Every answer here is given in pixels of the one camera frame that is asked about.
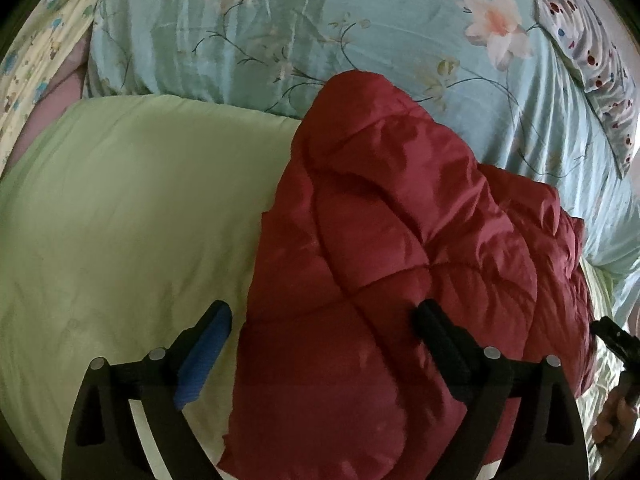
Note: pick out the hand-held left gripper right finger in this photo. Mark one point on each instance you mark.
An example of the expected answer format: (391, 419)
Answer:
(445, 347)

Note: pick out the person's right hand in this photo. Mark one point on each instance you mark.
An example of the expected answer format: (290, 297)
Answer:
(614, 417)

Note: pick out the red quilted jacket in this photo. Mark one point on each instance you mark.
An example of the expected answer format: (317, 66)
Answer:
(390, 260)

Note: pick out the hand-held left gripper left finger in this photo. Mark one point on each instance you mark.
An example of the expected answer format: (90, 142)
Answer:
(202, 355)

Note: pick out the white dotted pillow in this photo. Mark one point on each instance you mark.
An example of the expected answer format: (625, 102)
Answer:
(590, 50)

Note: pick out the light green blanket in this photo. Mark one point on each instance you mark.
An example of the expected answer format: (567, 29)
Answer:
(125, 235)

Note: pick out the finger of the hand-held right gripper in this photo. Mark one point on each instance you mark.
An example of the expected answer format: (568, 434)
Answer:
(611, 332)

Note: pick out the yellow printed pillow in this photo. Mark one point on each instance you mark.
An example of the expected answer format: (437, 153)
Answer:
(30, 60)

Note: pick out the teal floral quilt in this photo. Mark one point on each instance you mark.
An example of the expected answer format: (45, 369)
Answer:
(350, 10)

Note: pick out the pink bed sheet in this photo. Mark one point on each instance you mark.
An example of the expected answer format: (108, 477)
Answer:
(60, 95)

